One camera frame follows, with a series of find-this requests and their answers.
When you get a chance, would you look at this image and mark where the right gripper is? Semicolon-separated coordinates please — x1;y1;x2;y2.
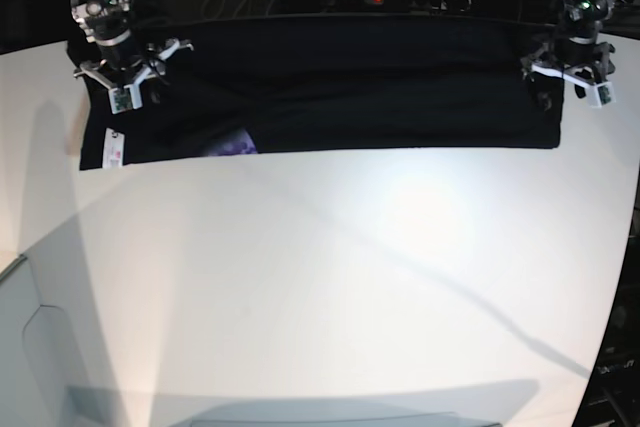
73;38;194;103

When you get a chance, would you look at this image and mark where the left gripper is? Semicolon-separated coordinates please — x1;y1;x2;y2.
520;41;616;112

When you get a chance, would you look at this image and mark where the black T-shirt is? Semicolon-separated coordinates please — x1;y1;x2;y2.
79;16;564;171

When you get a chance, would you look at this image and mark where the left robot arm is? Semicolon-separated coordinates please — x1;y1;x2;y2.
519;0;615;108

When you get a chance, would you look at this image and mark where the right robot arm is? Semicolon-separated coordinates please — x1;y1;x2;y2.
70;0;194;114

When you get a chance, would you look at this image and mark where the black power strip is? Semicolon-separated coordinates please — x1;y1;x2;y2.
341;0;473;14

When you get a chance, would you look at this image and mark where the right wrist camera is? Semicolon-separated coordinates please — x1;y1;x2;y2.
108;85;142;115

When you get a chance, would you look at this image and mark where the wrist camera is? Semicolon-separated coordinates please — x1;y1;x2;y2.
585;81;616;108
108;85;142;115

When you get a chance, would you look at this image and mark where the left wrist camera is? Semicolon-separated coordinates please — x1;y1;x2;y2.
585;81;616;108

